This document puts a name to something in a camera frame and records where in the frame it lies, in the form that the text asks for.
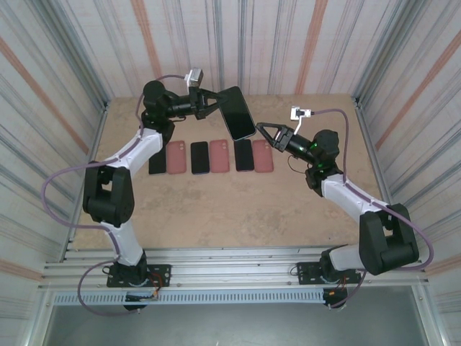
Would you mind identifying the black smartphone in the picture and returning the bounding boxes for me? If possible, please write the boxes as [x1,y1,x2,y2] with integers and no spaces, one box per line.
[190,141,210,175]
[148,151,169,177]
[234,138,254,173]
[218,85,257,141]

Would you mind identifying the pink phone case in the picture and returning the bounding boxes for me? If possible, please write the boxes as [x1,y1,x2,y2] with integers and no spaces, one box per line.
[166,141,188,176]
[251,139,274,174]

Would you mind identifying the black phone red edge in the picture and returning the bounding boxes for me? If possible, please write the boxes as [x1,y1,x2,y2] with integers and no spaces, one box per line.
[210,139,231,174]

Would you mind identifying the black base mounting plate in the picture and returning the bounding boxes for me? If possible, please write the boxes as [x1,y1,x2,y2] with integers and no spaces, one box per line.
[107,264,172,289]
[295,261,363,286]

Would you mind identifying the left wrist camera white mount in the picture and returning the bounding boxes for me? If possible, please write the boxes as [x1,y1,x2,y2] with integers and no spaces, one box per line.
[184,67,205,89]

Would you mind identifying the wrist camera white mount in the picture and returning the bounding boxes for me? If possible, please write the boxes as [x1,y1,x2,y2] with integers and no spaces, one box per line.
[184,67,205,89]
[290,105,313,133]

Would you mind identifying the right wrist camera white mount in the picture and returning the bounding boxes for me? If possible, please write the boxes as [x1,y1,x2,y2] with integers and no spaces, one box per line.
[290,105,313,133]

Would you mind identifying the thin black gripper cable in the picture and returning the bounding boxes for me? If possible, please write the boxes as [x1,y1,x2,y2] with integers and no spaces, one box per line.
[287,158,309,174]

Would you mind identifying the aluminium side rail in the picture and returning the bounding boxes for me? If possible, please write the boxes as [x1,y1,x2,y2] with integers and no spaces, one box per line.
[63,99,111,261]
[353,94,410,259]

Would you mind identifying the aluminium rail frame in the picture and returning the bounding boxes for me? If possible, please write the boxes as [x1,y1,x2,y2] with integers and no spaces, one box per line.
[35,246,431,293]

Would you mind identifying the red black base wires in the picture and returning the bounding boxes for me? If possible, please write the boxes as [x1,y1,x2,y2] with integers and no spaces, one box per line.
[323,277,349,298]
[146,272,162,300]

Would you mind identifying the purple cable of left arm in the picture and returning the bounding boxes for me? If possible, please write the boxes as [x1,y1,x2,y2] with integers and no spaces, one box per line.
[42,74,188,317]

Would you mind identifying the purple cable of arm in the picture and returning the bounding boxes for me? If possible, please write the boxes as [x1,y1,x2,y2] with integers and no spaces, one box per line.
[42,74,188,317]
[310,107,435,311]

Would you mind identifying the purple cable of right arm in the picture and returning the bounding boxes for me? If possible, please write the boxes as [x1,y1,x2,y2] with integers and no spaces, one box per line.
[310,107,435,311]

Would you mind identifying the grey slotted cable tray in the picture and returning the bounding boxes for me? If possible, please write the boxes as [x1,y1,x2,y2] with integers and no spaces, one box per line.
[52,290,325,306]

